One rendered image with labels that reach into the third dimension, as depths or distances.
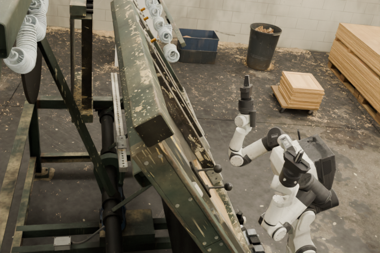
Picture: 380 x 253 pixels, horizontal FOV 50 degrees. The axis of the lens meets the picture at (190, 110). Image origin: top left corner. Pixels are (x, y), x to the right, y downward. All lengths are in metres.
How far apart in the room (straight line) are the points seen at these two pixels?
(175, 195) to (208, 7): 6.09
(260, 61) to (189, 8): 1.62
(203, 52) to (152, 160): 5.23
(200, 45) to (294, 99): 1.82
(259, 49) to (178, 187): 5.27
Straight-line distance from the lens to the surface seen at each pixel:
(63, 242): 3.16
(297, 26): 7.87
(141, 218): 3.25
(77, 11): 2.68
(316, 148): 2.31
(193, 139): 2.42
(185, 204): 1.51
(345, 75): 6.93
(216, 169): 1.71
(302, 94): 5.48
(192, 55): 6.50
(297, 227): 2.57
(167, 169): 1.39
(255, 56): 6.64
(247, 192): 4.08
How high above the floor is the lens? 2.58
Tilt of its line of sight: 30 degrees down
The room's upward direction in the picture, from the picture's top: 8 degrees clockwise
